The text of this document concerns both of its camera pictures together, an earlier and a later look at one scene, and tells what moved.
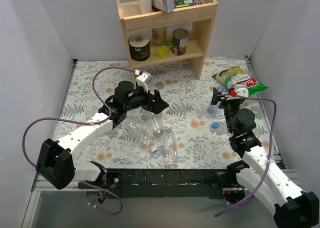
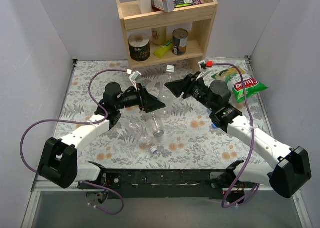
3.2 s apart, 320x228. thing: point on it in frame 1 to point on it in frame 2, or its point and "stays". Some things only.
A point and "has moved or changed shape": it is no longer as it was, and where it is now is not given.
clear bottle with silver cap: [157, 125] stays
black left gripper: [152, 102] stays
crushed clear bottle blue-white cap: [138, 132] stays
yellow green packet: [160, 52] stays
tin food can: [180, 37] stays
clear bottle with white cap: [170, 149] to [165, 95]
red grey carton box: [162, 2] stays
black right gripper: [222, 98] to [188, 86]
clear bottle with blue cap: [213, 109] has moved or changed shape
